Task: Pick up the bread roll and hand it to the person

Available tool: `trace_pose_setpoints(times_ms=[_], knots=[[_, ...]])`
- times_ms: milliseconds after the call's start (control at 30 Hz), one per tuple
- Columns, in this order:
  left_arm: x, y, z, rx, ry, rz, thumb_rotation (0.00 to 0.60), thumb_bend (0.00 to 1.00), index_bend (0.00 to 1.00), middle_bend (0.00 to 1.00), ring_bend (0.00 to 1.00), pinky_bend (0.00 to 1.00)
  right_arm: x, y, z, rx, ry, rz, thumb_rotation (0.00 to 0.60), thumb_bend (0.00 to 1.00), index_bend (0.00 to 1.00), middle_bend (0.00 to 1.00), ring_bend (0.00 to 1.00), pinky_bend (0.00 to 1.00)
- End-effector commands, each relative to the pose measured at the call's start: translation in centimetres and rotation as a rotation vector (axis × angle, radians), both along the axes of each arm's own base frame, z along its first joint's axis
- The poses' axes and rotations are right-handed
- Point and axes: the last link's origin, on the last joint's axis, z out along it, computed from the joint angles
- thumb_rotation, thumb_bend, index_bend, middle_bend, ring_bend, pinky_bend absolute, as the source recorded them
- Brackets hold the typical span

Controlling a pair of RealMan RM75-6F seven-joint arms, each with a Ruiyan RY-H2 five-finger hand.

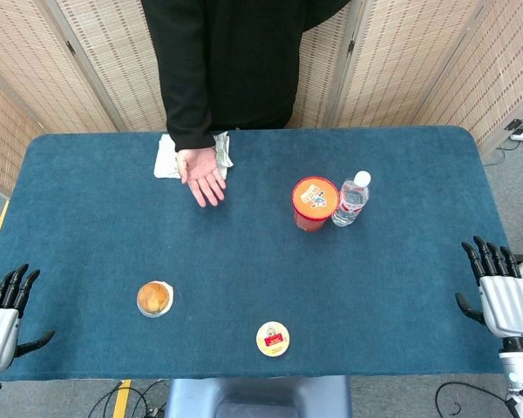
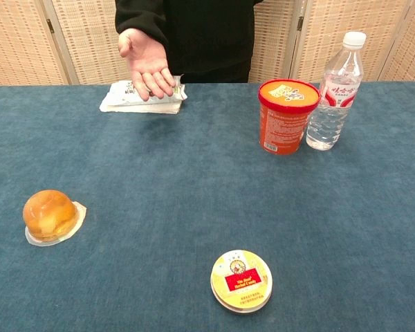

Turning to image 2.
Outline person's right hand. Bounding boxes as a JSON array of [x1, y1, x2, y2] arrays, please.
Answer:
[[117, 27, 178, 102]]

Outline orange jelly cup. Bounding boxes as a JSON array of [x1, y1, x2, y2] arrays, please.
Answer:
[[22, 189, 88, 248]]

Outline person's right forearm black sleeve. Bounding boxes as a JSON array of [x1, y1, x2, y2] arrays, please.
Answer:
[[114, 0, 170, 53]]

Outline person's torso black clothes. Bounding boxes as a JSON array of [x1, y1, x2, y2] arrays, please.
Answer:
[[114, 0, 266, 84]]

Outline white tissue pack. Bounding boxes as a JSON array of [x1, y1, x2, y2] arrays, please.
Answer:
[[99, 74, 188, 114]]

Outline woven bamboo folding screen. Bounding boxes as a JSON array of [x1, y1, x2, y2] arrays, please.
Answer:
[[248, 0, 415, 84], [0, 0, 121, 88]]

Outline blue table cloth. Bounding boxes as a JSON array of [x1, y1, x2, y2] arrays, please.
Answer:
[[0, 82, 415, 332]]

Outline orange tub with lid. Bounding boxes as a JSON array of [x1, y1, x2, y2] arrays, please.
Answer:
[[257, 79, 321, 156]]

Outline clear plastic water bottle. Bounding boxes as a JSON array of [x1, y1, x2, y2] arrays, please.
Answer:
[[305, 30, 367, 151]]

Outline small round yellow lid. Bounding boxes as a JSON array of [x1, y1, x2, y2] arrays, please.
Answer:
[[210, 249, 273, 314]]

